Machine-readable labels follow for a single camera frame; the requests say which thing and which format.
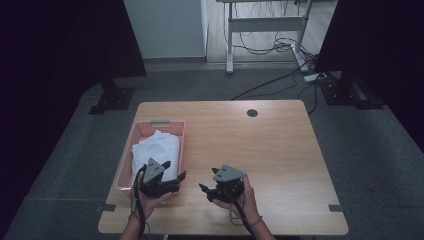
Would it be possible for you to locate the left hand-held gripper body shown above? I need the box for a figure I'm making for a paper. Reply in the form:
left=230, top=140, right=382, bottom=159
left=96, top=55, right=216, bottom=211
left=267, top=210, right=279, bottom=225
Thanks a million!
left=138, top=157, right=181, bottom=198

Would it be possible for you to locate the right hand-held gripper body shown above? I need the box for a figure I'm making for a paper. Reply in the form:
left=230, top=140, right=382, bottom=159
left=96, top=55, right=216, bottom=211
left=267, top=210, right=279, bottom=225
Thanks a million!
left=207, top=164, right=248, bottom=203

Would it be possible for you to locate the white shirt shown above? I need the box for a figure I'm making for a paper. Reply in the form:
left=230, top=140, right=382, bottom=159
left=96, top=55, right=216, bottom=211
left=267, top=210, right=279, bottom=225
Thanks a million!
left=130, top=129, right=181, bottom=184

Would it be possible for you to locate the pink plastic basket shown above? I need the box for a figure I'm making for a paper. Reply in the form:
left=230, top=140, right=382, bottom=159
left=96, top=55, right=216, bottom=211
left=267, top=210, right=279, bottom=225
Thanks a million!
left=115, top=119, right=186, bottom=196

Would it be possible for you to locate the person's left hand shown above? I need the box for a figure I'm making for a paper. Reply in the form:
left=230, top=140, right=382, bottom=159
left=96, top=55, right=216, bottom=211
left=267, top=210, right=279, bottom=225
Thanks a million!
left=129, top=173, right=175, bottom=221

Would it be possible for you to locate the person's right hand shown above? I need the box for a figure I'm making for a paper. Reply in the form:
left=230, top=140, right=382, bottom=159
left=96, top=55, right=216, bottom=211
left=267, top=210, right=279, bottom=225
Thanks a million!
left=213, top=175, right=263, bottom=228

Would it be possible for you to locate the dark wristband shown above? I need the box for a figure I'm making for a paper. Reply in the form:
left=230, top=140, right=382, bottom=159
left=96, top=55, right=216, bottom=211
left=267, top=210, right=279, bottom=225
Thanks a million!
left=248, top=215, right=264, bottom=228

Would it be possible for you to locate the dark tape strip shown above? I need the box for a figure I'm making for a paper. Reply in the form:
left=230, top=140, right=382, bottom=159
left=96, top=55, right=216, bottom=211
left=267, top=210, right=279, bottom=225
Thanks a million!
left=96, top=203, right=117, bottom=213
left=328, top=204, right=352, bottom=215

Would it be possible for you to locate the black stand base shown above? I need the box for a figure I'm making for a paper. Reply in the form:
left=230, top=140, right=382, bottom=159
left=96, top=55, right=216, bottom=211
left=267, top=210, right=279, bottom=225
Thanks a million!
left=319, top=70, right=385, bottom=111
left=88, top=78, right=136, bottom=116

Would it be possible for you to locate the white power strip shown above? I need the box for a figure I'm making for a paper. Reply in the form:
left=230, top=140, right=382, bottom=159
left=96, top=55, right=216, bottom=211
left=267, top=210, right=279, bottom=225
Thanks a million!
left=303, top=72, right=322, bottom=83

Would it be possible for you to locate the white cabinet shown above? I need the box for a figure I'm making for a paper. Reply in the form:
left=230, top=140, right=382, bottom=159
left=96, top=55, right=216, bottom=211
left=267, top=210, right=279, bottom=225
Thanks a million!
left=123, top=0, right=209, bottom=60

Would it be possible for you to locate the dark curtain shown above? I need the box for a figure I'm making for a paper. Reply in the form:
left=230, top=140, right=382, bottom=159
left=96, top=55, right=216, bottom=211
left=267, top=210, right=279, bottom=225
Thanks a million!
left=0, top=0, right=148, bottom=234
left=314, top=0, right=424, bottom=153

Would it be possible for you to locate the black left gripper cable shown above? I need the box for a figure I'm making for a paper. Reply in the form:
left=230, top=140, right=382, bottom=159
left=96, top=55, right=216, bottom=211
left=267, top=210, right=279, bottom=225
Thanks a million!
left=133, top=164, right=149, bottom=240

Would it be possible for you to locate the long black floor cable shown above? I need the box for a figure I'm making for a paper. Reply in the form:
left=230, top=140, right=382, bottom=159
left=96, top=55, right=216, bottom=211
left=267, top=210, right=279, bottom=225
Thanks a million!
left=229, top=57, right=320, bottom=115

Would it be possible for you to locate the tangle of dark cables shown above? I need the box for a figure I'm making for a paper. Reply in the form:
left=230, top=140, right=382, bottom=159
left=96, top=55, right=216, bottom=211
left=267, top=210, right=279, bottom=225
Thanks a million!
left=232, top=0, right=316, bottom=57

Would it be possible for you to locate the white desk frame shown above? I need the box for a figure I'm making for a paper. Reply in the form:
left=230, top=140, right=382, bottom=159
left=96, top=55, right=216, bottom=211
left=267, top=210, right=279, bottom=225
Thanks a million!
left=215, top=0, right=314, bottom=75

